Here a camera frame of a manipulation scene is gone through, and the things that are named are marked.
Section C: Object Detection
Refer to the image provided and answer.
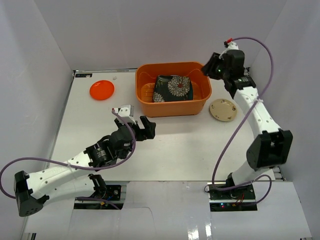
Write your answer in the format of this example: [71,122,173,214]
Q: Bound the purple cable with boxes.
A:
[211,36,275,205]
[0,109,137,200]

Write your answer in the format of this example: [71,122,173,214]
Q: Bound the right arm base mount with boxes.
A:
[203,184,258,212]

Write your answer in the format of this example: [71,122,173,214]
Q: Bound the orange plastic bin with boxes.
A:
[135,61,212,117]

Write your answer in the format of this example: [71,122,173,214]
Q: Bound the beige floral round plate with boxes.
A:
[209,98,238,122]

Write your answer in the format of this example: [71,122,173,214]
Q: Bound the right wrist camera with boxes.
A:
[219,38,239,59]

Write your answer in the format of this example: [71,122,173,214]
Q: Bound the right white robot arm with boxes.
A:
[201,49,293,200]

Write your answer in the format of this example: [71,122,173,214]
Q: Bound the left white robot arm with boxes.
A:
[14,115,156,217]

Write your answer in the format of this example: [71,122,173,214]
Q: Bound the orange round plate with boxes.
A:
[89,80,115,101]

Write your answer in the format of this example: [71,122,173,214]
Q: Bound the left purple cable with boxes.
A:
[0,109,137,200]

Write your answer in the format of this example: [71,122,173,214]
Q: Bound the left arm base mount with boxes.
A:
[74,174,124,210]

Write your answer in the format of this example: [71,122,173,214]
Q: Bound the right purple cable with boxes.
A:
[211,36,275,205]

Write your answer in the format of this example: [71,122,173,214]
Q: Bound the black floral square plate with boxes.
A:
[152,75,194,103]

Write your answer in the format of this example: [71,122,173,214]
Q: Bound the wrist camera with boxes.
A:
[219,38,239,59]
[112,104,136,124]

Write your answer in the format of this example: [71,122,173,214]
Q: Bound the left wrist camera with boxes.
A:
[112,104,136,124]

